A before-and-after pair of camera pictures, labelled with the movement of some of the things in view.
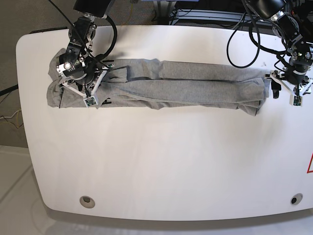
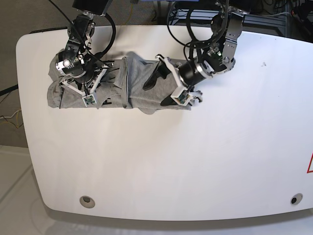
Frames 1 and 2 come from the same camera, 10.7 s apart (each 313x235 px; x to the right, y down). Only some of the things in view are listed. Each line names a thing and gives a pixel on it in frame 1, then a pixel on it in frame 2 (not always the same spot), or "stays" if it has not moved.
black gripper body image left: x=91 y=73 stays
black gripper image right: x=295 y=73 to x=188 y=72
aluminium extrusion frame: x=221 y=16 stays
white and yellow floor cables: x=17 y=116 stays
